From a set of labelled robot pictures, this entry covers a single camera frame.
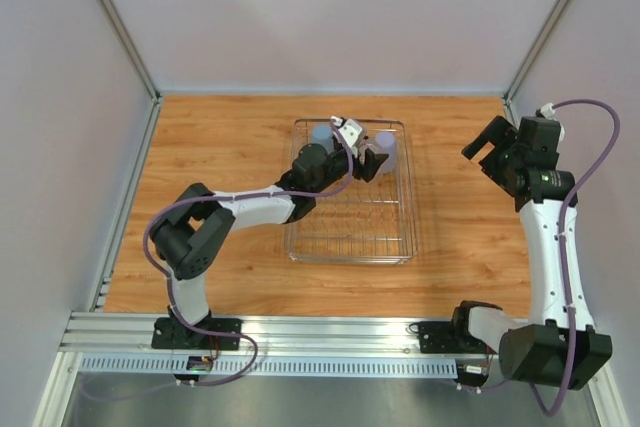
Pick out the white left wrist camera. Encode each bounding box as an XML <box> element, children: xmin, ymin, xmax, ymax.
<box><xmin>329</xmin><ymin>116</ymin><xmax>366</xmax><ymax>157</ymax></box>

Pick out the aluminium frame post left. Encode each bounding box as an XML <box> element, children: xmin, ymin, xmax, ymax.
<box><xmin>68</xmin><ymin>0</ymin><xmax>161</xmax><ymax>96</ymax></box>

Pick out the blue plastic cup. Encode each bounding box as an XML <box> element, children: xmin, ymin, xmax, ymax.
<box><xmin>310</xmin><ymin>124</ymin><xmax>335</xmax><ymax>156</ymax></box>

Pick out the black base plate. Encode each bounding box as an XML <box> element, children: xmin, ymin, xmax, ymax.
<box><xmin>151</xmin><ymin>315</ymin><xmax>242</xmax><ymax>352</ymax></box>
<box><xmin>415</xmin><ymin>321</ymin><xmax>494</xmax><ymax>355</ymax></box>

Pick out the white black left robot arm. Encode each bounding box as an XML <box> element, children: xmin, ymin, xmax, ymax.
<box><xmin>143</xmin><ymin>143</ymin><xmax>389</xmax><ymax>348</ymax></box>

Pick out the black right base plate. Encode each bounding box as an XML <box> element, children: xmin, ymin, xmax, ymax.
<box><xmin>415</xmin><ymin>321</ymin><xmax>494</xmax><ymax>355</ymax></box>

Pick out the slotted white cable duct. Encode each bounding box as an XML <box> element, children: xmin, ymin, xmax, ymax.
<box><xmin>79</xmin><ymin>354</ymin><xmax>458</xmax><ymax>379</ymax></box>

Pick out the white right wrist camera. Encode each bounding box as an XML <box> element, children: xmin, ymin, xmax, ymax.
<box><xmin>535</xmin><ymin>103</ymin><xmax>566</xmax><ymax>142</ymax></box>

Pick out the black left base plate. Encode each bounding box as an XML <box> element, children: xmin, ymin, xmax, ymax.
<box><xmin>151</xmin><ymin>315</ymin><xmax>242</xmax><ymax>352</ymax></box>

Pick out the metal wire dish rack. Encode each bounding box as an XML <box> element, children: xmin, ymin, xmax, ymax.
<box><xmin>284</xmin><ymin>119</ymin><xmax>418</xmax><ymax>265</ymax></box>

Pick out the pink plastic cup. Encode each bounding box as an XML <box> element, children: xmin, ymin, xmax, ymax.
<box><xmin>358</xmin><ymin>135</ymin><xmax>372</xmax><ymax>148</ymax></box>

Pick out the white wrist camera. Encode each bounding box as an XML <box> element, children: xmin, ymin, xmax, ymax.
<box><xmin>535</xmin><ymin>103</ymin><xmax>566</xmax><ymax>142</ymax></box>
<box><xmin>329</xmin><ymin>116</ymin><xmax>366</xmax><ymax>157</ymax></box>

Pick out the clear glass cup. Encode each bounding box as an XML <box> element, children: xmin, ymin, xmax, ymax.
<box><xmin>358</xmin><ymin>142</ymin><xmax>381</xmax><ymax>168</ymax></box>

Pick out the aluminium frame post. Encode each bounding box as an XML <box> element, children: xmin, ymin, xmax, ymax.
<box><xmin>68</xmin><ymin>0</ymin><xmax>161</xmax><ymax>96</ymax></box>
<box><xmin>502</xmin><ymin>0</ymin><xmax>572</xmax><ymax>107</ymax></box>

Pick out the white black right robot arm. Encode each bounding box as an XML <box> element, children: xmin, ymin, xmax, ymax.
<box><xmin>450</xmin><ymin>116</ymin><xmax>613</xmax><ymax>390</ymax></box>

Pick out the aluminium front rail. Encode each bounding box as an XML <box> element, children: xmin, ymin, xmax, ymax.
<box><xmin>59</xmin><ymin>308</ymin><xmax>534</xmax><ymax>359</ymax></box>

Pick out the aluminium frame post right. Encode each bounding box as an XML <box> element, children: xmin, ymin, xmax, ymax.
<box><xmin>502</xmin><ymin>0</ymin><xmax>572</xmax><ymax>107</ymax></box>

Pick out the lavender plastic cup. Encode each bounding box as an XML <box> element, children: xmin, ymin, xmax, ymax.
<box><xmin>374</xmin><ymin>131</ymin><xmax>398</xmax><ymax>175</ymax></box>

